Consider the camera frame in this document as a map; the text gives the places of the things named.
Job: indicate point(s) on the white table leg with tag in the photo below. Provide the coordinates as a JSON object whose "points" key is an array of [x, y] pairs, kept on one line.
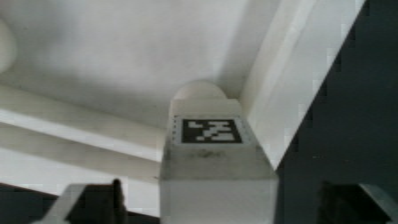
{"points": [[217, 178]]}

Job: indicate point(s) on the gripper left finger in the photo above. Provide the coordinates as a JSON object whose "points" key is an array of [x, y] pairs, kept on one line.
{"points": [[87, 205]]}

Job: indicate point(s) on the white square tabletop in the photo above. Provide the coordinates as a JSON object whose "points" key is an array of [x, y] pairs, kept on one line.
{"points": [[99, 55]]}

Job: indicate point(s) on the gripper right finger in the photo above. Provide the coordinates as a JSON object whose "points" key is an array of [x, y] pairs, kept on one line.
{"points": [[355, 204]]}

